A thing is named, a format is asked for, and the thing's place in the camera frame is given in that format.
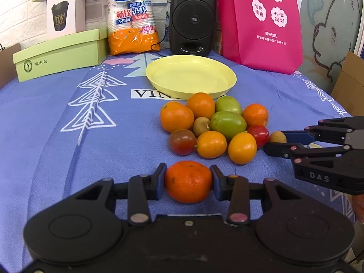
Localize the small brown kiwi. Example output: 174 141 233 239
192 116 210 137

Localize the black usb cable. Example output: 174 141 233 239
150 26 171 54

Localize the red cherry tomato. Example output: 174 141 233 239
247 125 270 149

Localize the pink shopping bag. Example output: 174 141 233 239
218 0 303 75

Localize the paper cups package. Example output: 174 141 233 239
106 0 160 56

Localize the dark red tomato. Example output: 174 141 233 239
168 129 196 156

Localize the cardboard box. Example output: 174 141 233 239
331 51 364 116

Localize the green shoe box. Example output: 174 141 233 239
13 28 109 82

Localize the dark orange tangerine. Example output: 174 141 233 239
165 161 213 204

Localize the yellow plastic plate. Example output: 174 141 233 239
146 55 237 101

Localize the large orange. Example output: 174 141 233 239
160 101 195 133

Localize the black speaker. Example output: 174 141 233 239
169 0 217 56

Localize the large green fruit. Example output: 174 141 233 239
210 111 247 141

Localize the blue patterned tablecloth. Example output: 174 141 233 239
1 52 356 272

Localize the yellow orange kumquat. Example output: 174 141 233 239
196 131 227 159
228 132 257 165

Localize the white cup box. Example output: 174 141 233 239
46 0 86 40

